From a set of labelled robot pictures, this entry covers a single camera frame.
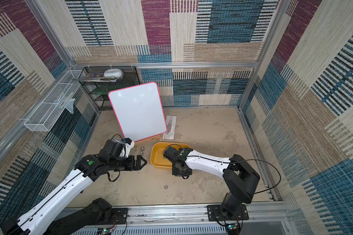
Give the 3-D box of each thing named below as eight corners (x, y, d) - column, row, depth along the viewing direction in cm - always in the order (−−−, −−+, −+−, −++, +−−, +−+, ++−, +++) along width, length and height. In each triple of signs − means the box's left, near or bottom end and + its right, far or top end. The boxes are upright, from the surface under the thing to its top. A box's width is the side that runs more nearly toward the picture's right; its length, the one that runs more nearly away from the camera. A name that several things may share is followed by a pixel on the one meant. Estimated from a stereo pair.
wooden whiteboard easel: (139, 145, 99) (138, 143, 96) (139, 142, 100) (138, 140, 98) (160, 140, 101) (159, 137, 99) (159, 137, 103) (159, 134, 100)
